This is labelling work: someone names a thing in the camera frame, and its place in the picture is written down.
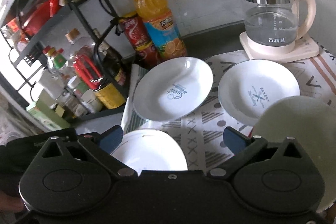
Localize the person's hand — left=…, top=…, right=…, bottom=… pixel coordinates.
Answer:
left=0, top=191, right=25, bottom=213

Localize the patterned white table cloth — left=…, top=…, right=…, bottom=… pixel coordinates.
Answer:
left=121, top=46, right=335, bottom=170

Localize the white cap seasoning bottle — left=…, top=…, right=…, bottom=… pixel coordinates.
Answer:
left=67, top=76, right=103, bottom=114

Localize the cream kettle base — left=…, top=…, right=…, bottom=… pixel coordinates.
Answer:
left=239, top=32, right=319, bottom=64

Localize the orange juice bottle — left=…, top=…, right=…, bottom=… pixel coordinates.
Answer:
left=134, top=0, right=187, bottom=60

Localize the white ribbed bowl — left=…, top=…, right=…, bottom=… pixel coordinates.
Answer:
left=252, top=96, right=335, bottom=213

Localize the white bakery print plate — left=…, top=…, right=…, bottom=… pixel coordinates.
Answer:
left=218, top=59, right=300, bottom=126

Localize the black wire spice rack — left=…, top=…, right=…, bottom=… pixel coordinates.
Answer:
left=1, top=0, right=131, bottom=112

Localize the red cola bottle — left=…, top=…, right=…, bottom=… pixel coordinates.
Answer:
left=119, top=11, right=161, bottom=68

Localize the yellow label jar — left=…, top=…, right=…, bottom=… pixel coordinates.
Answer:
left=93, top=83, right=126, bottom=109

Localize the white sweet print plate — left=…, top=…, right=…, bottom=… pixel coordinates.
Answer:
left=133, top=57, right=214, bottom=122

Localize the plain white plate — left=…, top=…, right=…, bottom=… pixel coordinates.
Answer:
left=111, top=129, right=188, bottom=174

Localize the glass kettle cream handle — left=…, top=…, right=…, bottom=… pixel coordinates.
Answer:
left=242, top=0, right=316, bottom=47

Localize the dark soy sauce bottle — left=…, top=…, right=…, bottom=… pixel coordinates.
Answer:
left=93, top=40, right=126, bottom=86

